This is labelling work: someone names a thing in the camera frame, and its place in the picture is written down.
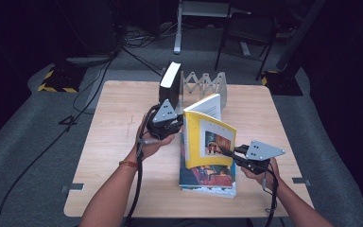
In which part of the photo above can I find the left hand-held gripper cable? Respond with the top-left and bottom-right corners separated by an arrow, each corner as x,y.
124,103 -> 162,227

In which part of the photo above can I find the bundle of floor cables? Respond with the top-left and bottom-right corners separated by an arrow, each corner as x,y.
121,22 -> 178,49

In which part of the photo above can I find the yellow paperback book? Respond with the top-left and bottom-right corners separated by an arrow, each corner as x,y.
181,93 -> 238,170

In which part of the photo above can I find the red and gold bracelet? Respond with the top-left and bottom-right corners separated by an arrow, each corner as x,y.
118,160 -> 139,169

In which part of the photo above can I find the black hardcover book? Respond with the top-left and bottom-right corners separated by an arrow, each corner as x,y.
158,61 -> 182,112

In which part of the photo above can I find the grey expandable book stand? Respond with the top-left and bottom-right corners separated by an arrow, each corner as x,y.
161,66 -> 229,116

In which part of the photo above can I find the black metal chair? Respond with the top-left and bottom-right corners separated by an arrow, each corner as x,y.
214,11 -> 280,81

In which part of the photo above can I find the dark slanted post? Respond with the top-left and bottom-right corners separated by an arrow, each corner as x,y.
276,0 -> 327,72

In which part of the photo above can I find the grey metal desk frame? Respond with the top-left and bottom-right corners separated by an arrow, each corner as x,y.
173,0 -> 253,55

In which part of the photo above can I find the hand-held gripper cable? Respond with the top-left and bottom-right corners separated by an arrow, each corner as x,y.
124,103 -> 162,227
261,166 -> 281,227

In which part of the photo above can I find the long black floor cable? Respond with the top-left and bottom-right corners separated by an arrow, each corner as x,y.
0,46 -> 121,227

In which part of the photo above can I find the black yellow striped stand base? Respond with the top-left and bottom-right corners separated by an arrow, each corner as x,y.
37,64 -> 88,94
261,69 -> 304,96

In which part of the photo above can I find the person's right hand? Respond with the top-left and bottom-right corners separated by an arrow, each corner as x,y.
241,158 -> 282,192

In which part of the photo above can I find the blue paperback book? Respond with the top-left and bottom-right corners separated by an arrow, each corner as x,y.
179,157 -> 238,199

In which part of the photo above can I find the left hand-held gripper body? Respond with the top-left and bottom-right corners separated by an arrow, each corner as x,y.
146,98 -> 179,141

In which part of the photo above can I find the black cabinet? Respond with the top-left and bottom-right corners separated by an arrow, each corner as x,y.
55,0 -> 121,65

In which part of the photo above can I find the right hand-held gripper cable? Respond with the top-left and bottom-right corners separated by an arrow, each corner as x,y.
261,166 -> 281,227

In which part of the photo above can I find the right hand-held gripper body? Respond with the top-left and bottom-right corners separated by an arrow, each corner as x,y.
233,139 -> 286,176

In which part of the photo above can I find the person's left hand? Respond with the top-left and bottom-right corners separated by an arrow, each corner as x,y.
129,114 -> 176,166

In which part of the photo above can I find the grey tape strip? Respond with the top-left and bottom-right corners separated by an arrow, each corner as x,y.
60,183 -> 85,194
291,177 -> 312,187

